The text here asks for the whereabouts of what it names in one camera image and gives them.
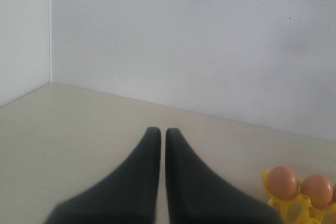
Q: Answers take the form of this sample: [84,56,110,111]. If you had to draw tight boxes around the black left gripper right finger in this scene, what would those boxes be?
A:
[165,128,283,224]

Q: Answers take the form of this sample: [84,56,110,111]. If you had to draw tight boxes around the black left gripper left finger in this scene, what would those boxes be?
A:
[45,127,161,223]

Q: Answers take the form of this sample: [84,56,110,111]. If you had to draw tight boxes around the yellow plastic egg tray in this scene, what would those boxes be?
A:
[261,170,335,224]

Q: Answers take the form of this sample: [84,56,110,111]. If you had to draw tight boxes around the brown egg packed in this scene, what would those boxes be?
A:
[266,166,299,200]
[332,183,336,203]
[300,174,333,209]

